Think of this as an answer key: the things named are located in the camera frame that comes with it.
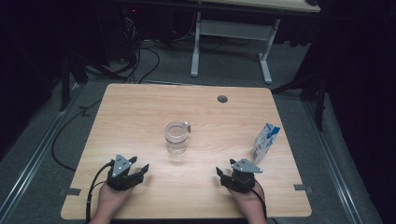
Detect long black floor cable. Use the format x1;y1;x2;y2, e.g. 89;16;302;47
50;98;105;173

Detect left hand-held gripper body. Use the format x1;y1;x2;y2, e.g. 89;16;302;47
106;153;145;191

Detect black metal stand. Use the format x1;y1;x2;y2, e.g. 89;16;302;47
271;69;329;133
58;54;127;112

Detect person's left hand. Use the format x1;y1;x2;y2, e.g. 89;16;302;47
92;184;135;220

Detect left hand-held gripper black cable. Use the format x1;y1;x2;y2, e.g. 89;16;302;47
85;160;116;224

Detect person's right hand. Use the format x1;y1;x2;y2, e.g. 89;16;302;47
228;183;267;219

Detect hand-held gripper black cable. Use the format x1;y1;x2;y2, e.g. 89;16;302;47
85;160;116;224
248;183;269;220

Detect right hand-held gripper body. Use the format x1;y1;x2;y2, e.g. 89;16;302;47
220;158;263;194

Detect white and blue pouch bag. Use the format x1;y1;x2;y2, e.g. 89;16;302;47
250;122;281;165

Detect dark device with red light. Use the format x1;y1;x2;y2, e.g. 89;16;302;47
120;5;142;62

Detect white metal frame desk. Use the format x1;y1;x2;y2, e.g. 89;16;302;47
190;0;321;86

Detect right hand-held gripper black cable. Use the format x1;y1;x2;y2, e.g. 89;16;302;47
248;183;269;220

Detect bundle of black cables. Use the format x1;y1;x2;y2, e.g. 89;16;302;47
120;17;162;85

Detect metal floor rail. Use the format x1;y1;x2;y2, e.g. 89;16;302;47
0;83;86;218
302;98;364;224

